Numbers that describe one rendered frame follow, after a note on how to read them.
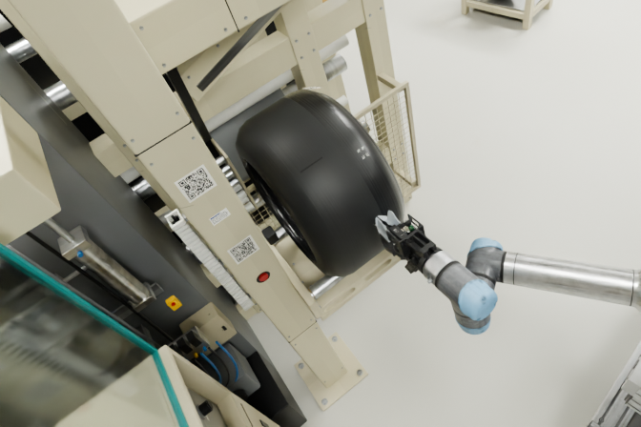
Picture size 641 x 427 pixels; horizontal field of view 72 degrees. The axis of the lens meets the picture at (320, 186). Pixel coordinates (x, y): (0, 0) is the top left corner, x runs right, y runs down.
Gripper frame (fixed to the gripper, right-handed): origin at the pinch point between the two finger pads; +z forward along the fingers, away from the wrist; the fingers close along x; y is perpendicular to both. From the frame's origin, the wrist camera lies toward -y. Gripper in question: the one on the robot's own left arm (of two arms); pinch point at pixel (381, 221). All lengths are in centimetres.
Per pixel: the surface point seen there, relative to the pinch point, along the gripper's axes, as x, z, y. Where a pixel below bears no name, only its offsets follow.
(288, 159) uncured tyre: 11.3, 16.0, 21.3
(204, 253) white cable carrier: 41.4, 20.1, 7.7
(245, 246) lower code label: 31.8, 19.7, 1.5
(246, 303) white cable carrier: 41, 24, -23
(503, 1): -241, 173, -90
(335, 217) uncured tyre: 10.0, 3.2, 7.9
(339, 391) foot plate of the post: 34, 28, -120
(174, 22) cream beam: 16, 40, 55
